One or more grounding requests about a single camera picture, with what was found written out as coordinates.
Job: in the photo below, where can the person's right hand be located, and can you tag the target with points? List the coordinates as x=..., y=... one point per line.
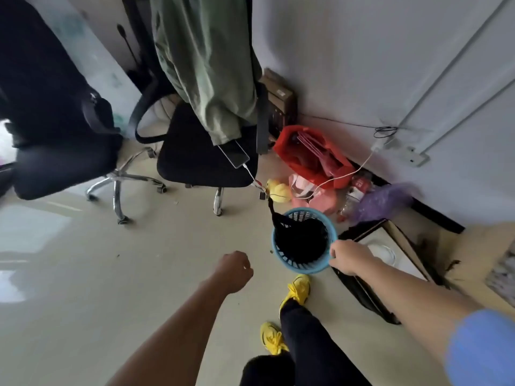
x=351, y=256

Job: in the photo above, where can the person's left hand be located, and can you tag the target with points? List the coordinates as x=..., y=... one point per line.
x=232, y=272

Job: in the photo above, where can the person's left fingers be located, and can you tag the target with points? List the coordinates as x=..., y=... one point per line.
x=244, y=264

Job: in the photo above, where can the person's right fingers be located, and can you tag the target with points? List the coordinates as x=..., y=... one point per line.
x=334, y=254

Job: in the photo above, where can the blue plastic waste basket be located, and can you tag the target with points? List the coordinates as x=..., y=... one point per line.
x=281, y=259

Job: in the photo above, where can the person's left forearm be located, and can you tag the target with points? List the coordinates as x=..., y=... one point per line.
x=177, y=337

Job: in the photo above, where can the person's right forearm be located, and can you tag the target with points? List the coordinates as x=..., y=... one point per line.
x=410, y=295

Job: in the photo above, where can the black bin liner bag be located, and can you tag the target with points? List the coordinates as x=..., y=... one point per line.
x=301, y=241

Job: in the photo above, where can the black bag under box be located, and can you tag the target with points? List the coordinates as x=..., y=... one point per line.
x=362, y=289

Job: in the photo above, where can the clear glass ashtray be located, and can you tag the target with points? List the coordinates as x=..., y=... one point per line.
x=382, y=253

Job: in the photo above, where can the yellow sneaker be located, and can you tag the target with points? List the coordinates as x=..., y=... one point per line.
x=297, y=291
x=272, y=337

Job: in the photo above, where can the clear bottle red label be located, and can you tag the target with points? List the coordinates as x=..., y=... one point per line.
x=354, y=192

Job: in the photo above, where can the pink plastic bag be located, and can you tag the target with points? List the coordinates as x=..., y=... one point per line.
x=309, y=192

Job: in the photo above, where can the purple plastic bag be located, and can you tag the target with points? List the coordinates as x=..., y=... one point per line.
x=382, y=202

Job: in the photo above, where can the open flat cardboard box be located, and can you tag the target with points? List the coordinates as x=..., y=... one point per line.
x=406, y=253

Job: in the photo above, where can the yellow plastic bag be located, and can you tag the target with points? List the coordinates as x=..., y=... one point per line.
x=278, y=191

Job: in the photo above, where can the person's black trousers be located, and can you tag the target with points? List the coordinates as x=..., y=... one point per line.
x=309, y=349

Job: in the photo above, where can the pink plastic hangers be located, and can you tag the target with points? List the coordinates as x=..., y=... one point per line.
x=318, y=152

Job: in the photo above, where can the red plastic bag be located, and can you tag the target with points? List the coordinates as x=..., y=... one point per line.
x=297, y=152

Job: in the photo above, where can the black smartphone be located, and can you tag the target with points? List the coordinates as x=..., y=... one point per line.
x=234, y=155

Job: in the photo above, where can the white charger plug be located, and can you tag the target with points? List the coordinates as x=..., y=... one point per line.
x=379, y=146

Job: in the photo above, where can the black office chair with armrests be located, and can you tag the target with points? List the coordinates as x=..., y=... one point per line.
x=193, y=156

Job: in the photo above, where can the brown cardboard box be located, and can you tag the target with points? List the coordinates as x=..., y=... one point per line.
x=279, y=100

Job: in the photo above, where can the blue shirt sleeve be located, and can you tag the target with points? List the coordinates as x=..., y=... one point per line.
x=483, y=349

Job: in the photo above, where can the green jacket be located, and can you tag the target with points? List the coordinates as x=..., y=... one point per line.
x=205, y=64

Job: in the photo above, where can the black office chair chrome base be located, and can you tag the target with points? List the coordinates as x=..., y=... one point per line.
x=60, y=164

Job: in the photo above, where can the black gooseneck microphone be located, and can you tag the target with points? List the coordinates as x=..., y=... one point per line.
x=126, y=44

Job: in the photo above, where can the white wall socket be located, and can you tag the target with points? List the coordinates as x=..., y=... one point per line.
x=416, y=156

